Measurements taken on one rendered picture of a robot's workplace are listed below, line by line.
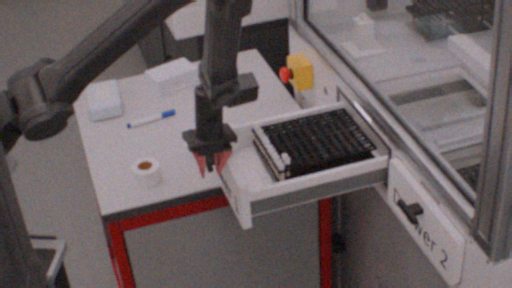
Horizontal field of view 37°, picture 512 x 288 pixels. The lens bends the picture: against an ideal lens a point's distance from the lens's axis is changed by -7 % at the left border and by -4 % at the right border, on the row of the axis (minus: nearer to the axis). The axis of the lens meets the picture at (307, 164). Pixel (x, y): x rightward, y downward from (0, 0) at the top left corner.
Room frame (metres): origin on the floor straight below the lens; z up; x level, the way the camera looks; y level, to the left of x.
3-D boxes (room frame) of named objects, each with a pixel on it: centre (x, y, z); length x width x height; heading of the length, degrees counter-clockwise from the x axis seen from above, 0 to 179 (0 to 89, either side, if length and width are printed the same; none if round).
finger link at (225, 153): (1.37, 0.19, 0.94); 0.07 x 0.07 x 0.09; 23
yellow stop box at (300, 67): (1.82, 0.01, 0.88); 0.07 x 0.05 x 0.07; 20
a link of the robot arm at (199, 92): (1.37, 0.18, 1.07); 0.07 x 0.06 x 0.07; 121
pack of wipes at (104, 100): (1.89, 0.56, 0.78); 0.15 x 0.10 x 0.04; 16
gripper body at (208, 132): (1.37, 0.19, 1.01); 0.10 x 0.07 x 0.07; 113
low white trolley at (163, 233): (1.80, 0.31, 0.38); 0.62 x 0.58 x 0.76; 20
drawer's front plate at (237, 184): (1.41, 0.17, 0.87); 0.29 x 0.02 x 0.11; 20
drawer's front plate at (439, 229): (1.22, -0.22, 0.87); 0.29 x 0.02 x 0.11; 20
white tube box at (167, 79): (1.99, 0.37, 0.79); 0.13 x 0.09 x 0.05; 124
